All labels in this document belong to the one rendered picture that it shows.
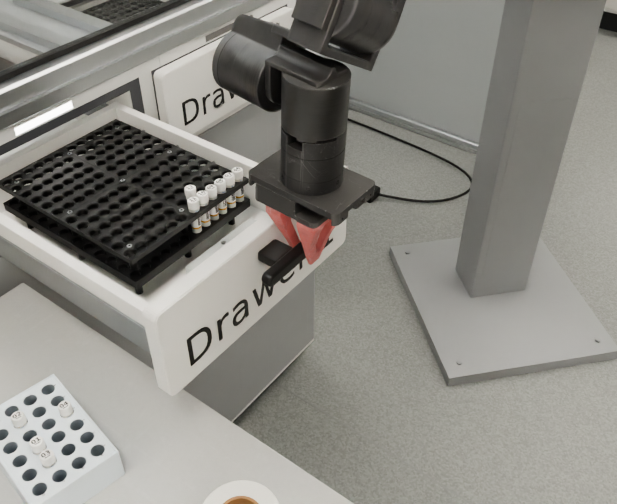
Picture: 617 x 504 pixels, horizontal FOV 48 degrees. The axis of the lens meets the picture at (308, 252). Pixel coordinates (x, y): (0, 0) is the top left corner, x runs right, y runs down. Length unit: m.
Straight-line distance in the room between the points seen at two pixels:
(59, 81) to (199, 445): 0.45
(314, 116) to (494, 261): 1.32
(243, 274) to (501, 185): 1.10
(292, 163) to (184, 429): 0.29
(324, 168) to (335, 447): 1.09
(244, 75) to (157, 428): 0.36
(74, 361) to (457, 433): 1.06
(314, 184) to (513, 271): 1.34
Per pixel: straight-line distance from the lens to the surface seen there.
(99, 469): 0.68
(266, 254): 0.67
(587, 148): 2.72
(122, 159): 0.85
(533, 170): 1.71
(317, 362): 1.77
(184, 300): 0.62
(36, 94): 0.88
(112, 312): 0.70
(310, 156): 0.59
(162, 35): 0.98
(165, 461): 0.71
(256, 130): 1.19
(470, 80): 2.48
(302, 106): 0.57
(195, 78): 1.01
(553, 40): 1.55
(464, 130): 2.57
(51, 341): 0.84
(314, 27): 0.56
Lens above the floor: 1.35
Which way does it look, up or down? 41 degrees down
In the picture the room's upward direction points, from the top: straight up
